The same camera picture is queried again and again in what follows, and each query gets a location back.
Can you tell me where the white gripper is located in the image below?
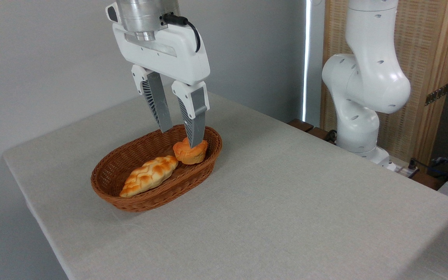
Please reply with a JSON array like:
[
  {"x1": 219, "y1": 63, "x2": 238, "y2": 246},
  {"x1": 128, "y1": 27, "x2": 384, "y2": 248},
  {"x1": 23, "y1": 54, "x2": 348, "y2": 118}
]
[{"x1": 106, "y1": 2, "x2": 211, "y2": 148}]

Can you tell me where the round orange bread bun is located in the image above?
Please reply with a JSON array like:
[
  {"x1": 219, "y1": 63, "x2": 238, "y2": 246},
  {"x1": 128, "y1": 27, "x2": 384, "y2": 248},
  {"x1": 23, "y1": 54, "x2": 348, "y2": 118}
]
[{"x1": 173, "y1": 137, "x2": 208, "y2": 165}]

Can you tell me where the braided golden bread loaf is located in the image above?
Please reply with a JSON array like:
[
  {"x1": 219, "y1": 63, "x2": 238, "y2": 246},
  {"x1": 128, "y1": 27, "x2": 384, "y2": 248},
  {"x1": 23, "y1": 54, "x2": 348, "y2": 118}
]
[{"x1": 119, "y1": 155, "x2": 179, "y2": 198}]

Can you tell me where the brown wicker oval basket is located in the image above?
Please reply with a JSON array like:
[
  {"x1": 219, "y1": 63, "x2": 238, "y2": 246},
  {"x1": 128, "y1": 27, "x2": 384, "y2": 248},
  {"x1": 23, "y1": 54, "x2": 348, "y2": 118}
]
[{"x1": 91, "y1": 124, "x2": 223, "y2": 212}]

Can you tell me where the white vertical light strip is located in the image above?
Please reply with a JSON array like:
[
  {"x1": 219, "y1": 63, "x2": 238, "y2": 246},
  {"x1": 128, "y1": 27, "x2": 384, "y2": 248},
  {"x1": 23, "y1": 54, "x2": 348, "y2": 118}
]
[{"x1": 302, "y1": 0, "x2": 311, "y2": 122}]

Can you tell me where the grey tablecloth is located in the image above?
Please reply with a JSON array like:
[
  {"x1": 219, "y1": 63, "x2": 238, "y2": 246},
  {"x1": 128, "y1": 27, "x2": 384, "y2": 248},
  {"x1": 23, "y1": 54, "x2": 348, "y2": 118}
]
[{"x1": 2, "y1": 91, "x2": 448, "y2": 280}]

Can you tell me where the wooden rattan screen panel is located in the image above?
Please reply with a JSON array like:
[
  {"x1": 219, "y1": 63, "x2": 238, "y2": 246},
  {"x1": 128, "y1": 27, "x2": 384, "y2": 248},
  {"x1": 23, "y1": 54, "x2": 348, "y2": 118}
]
[{"x1": 320, "y1": 0, "x2": 448, "y2": 168}]

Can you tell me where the metal hinge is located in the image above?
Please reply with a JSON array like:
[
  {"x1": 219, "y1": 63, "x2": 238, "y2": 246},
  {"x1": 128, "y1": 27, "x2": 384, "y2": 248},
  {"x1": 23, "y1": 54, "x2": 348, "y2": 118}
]
[{"x1": 425, "y1": 83, "x2": 448, "y2": 106}]

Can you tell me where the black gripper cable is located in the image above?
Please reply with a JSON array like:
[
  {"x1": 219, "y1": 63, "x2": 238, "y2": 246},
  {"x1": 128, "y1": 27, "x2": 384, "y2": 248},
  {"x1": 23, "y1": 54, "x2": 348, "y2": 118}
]
[{"x1": 162, "y1": 13, "x2": 201, "y2": 53}]

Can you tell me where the black power cable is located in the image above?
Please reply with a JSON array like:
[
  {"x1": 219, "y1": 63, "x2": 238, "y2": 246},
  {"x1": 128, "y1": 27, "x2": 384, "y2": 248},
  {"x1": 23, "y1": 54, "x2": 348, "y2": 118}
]
[{"x1": 408, "y1": 157, "x2": 448, "y2": 180}]

